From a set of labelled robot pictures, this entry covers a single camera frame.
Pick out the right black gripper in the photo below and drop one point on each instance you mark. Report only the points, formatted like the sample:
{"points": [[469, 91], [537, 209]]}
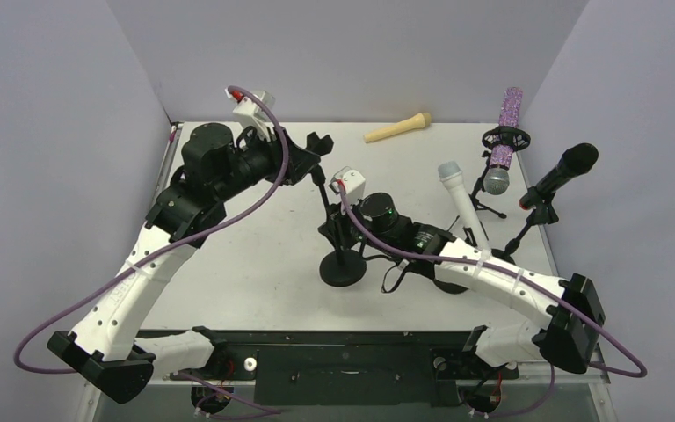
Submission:
{"points": [[337, 227]]}

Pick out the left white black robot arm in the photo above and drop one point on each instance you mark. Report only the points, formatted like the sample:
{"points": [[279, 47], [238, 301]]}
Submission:
{"points": [[105, 347]]}

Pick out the purple glitter microphone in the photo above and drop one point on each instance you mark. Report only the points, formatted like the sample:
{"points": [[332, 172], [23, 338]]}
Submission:
{"points": [[496, 180]]}

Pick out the black microphone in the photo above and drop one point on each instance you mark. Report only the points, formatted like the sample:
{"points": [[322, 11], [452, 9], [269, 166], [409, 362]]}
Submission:
{"points": [[574, 162]]}

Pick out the black round-base stand right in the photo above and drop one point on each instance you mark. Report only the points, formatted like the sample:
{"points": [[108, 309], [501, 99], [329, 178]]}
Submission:
{"points": [[542, 212]]}

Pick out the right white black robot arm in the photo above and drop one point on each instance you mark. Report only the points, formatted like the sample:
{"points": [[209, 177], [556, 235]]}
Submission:
{"points": [[562, 316]]}

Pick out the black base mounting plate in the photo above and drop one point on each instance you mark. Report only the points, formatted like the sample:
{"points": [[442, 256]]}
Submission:
{"points": [[346, 368]]}

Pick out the black round-base stand white mic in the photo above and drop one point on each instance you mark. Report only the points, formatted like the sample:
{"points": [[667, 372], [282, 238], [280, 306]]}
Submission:
{"points": [[462, 267]]}

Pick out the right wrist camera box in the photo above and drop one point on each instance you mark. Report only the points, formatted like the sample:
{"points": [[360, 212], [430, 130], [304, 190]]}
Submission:
{"points": [[353, 183]]}

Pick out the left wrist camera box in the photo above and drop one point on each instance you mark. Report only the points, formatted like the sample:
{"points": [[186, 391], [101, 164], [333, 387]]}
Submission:
{"points": [[249, 114]]}

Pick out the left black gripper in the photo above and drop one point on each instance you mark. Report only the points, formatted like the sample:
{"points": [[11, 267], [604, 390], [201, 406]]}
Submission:
{"points": [[299, 161]]}

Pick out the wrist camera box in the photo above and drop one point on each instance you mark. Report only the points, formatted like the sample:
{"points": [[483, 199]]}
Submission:
{"points": [[353, 183], [249, 114]]}

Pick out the cream beige microphone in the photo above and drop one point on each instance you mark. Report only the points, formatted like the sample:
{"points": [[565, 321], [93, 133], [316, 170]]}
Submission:
{"points": [[416, 122]]}

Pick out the white microphone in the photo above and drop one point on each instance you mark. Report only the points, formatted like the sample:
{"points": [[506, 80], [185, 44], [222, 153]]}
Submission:
{"points": [[451, 177]]}

